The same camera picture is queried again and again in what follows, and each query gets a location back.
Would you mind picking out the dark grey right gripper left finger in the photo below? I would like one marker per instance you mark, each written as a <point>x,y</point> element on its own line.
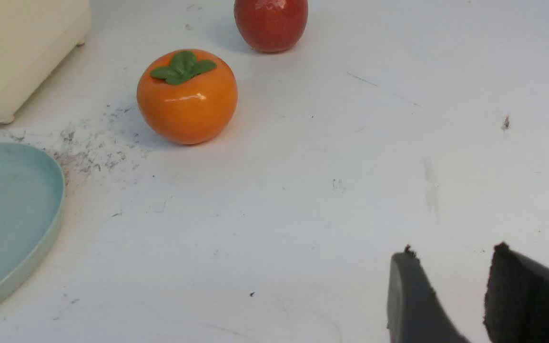
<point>414,312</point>

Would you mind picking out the white two-slot toaster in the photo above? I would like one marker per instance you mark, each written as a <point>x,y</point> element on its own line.
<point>35,36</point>

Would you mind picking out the light blue round plate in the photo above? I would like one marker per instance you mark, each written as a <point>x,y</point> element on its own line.
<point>32,194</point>

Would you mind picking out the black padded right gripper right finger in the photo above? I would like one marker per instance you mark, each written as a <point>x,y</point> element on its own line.
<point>516,301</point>

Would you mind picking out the orange persimmon with green leaf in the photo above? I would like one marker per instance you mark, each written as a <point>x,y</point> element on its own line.
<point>187,96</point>

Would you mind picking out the red apple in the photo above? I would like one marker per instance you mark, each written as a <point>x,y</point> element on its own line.
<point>271,26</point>

